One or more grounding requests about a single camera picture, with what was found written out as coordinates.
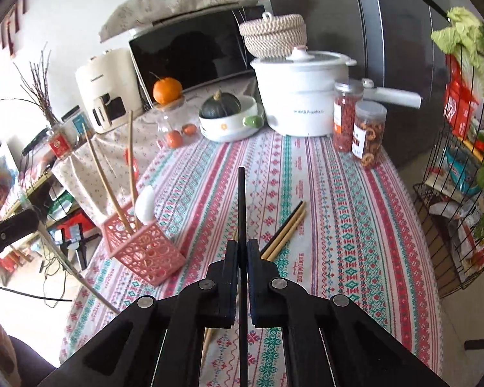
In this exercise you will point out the red snack packet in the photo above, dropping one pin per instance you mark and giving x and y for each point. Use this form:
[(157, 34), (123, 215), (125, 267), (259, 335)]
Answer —
[(457, 105)]

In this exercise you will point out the jar of red dried berries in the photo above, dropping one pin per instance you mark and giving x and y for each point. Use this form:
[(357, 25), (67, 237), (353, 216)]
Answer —
[(345, 129)]

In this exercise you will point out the napa cabbage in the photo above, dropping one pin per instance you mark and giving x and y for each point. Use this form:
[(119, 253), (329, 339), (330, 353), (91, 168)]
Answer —
[(464, 36)]

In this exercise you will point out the black microwave oven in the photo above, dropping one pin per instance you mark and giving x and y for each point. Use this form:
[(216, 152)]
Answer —
[(193, 52)]

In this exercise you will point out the white electric cooking pot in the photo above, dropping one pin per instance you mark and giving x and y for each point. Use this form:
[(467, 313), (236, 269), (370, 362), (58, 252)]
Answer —
[(298, 96)]

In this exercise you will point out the red wall hanging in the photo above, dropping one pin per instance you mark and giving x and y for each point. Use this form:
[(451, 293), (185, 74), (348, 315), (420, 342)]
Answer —
[(12, 24)]

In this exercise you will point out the black power strip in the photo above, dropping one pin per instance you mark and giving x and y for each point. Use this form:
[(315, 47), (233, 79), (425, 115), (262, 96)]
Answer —
[(36, 141)]

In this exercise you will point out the small orange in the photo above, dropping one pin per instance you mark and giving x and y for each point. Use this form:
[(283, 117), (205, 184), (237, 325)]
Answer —
[(173, 139), (189, 129)]

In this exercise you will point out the cream air fryer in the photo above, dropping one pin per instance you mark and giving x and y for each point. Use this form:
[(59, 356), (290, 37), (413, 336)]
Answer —
[(105, 76)]

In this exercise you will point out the glass jar with wooden lid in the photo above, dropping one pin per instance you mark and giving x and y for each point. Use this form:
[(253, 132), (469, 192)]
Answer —
[(165, 121)]

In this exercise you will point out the clear container with black lid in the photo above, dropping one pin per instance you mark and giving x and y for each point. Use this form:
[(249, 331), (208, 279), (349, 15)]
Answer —
[(80, 123)]

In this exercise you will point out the white spoon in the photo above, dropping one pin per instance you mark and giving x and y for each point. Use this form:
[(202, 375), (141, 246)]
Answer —
[(145, 205)]

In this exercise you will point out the wooden chopstick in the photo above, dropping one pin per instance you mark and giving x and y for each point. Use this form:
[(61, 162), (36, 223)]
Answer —
[(80, 276), (105, 177), (292, 236), (133, 149), (290, 227), (207, 350)]

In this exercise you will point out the white floral cloth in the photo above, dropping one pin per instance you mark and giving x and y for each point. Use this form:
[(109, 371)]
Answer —
[(101, 157)]

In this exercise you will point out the black chopstick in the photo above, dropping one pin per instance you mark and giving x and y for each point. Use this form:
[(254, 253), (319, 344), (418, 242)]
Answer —
[(242, 209), (284, 225)]

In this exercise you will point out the red label jar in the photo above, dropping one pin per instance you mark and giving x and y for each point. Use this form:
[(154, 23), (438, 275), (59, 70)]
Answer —
[(58, 145)]

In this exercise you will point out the glass vase with twigs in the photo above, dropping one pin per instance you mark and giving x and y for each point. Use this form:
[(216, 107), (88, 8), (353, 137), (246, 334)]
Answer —
[(44, 100)]

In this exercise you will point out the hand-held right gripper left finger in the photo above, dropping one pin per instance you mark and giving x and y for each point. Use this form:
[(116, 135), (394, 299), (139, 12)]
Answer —
[(232, 258)]

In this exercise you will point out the woven lidded basket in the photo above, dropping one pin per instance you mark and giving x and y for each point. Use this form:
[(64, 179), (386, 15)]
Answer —
[(274, 36)]

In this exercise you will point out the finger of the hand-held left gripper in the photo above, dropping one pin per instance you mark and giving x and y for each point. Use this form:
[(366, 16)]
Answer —
[(12, 229)]

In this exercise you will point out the red spoon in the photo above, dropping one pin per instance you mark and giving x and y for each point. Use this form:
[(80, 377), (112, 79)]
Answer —
[(136, 167)]

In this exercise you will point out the pink perforated basket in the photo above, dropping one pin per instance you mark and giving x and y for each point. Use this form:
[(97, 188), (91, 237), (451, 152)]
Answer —
[(145, 254)]

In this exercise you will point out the dark green pumpkin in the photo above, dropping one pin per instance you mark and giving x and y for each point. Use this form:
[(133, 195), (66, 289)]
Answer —
[(220, 107)]

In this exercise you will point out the jar of dried fruit rings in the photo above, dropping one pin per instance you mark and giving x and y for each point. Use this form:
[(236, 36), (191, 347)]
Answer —
[(369, 137)]

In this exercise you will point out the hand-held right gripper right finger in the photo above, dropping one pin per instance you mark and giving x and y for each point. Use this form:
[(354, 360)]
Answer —
[(255, 258)]

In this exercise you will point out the grey refrigerator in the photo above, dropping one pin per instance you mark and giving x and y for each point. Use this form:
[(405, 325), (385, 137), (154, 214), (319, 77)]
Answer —
[(387, 28)]

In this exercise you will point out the large orange with stem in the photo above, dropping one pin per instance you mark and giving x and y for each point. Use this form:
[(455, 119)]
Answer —
[(167, 90)]

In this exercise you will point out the wooden shelf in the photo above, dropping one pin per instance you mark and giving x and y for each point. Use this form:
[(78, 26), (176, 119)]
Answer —
[(36, 181)]

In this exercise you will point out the black grey handheld device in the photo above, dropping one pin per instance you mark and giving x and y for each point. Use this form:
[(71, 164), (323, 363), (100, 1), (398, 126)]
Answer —
[(76, 246)]

